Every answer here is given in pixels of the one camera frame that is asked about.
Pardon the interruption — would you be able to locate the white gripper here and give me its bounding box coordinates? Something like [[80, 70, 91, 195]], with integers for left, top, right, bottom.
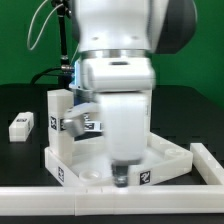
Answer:
[[81, 57, 155, 187]]

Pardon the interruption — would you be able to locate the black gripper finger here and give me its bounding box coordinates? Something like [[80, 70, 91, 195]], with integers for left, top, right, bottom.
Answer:
[[111, 163, 120, 187]]

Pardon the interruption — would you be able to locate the white desk tabletop tray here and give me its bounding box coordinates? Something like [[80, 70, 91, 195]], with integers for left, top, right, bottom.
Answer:
[[45, 133, 193, 187]]

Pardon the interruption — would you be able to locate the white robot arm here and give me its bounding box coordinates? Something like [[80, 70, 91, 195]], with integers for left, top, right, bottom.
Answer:
[[70, 0, 197, 187]]

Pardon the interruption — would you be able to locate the fiducial marker sheet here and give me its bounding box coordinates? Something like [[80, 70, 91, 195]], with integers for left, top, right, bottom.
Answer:
[[83, 112, 103, 133]]

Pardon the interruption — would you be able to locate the white L-shaped fence bar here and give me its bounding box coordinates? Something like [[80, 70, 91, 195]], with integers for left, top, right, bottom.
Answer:
[[0, 143, 224, 216]]

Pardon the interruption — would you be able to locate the black cable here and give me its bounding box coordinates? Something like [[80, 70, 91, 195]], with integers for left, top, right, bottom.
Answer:
[[29, 66, 75, 85]]

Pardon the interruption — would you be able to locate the black camera stand pole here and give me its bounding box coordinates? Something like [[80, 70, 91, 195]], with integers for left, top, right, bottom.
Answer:
[[50, 0, 74, 88]]

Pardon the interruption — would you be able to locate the white cable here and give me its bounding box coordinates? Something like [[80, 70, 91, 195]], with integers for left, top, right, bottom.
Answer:
[[26, 0, 64, 52]]

